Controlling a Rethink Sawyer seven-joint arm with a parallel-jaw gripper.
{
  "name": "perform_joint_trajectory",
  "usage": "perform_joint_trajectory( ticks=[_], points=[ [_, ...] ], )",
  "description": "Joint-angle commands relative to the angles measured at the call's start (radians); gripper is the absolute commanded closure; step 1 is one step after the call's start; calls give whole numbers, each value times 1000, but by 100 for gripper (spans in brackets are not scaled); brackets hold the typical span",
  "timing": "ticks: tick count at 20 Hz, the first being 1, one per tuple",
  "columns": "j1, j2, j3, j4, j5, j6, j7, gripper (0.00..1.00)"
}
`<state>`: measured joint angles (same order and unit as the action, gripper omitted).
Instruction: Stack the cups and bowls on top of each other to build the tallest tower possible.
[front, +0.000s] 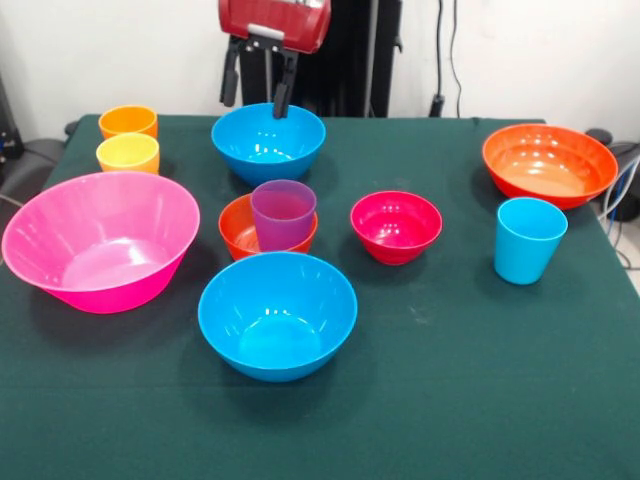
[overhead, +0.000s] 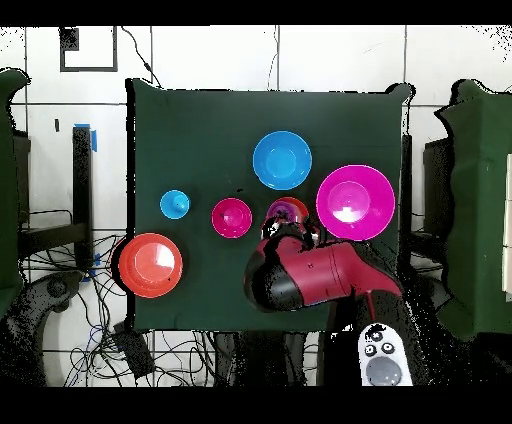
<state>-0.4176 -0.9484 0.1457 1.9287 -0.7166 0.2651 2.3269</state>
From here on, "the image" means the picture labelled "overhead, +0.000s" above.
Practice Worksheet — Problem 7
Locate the purple cup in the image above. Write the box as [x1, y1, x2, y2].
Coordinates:
[266, 199, 299, 225]

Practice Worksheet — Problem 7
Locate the small magenta bowl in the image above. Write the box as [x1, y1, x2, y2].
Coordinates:
[210, 197, 254, 240]

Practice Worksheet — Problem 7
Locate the small orange bowl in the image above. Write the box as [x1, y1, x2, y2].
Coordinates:
[265, 196, 310, 229]

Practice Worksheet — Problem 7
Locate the large red-orange bowl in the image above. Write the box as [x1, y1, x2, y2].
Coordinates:
[118, 232, 184, 299]

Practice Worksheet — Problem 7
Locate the blue bowl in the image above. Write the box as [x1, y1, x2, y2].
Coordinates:
[252, 130, 313, 191]

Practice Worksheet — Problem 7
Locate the blue cup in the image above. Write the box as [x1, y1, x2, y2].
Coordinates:
[159, 189, 192, 221]

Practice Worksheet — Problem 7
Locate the dark green table cloth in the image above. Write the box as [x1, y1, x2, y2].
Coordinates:
[125, 77, 415, 335]

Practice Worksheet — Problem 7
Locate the large pink bowl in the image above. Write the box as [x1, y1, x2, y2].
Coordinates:
[315, 164, 396, 243]

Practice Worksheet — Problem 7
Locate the black metal stand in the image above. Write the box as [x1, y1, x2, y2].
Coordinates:
[399, 133, 455, 277]
[17, 124, 95, 273]

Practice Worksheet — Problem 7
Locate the blue tape strip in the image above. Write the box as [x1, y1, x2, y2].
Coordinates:
[73, 122, 98, 153]

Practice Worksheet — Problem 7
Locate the black power adapter box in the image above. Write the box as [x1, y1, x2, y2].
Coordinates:
[111, 321, 156, 379]

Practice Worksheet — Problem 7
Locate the black grey stand base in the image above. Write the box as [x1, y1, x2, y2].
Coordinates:
[0, 270, 86, 387]

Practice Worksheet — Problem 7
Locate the green cloth side table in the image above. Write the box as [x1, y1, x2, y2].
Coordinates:
[434, 78, 512, 341]
[0, 66, 32, 319]

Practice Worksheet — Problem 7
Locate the tangle of black cables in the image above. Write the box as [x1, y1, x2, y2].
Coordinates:
[19, 233, 217, 387]

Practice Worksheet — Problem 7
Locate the thin black floor cable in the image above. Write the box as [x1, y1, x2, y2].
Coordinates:
[120, 25, 163, 89]

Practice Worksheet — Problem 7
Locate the dark square floor frame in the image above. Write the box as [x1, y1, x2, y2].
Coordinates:
[58, 25, 119, 73]

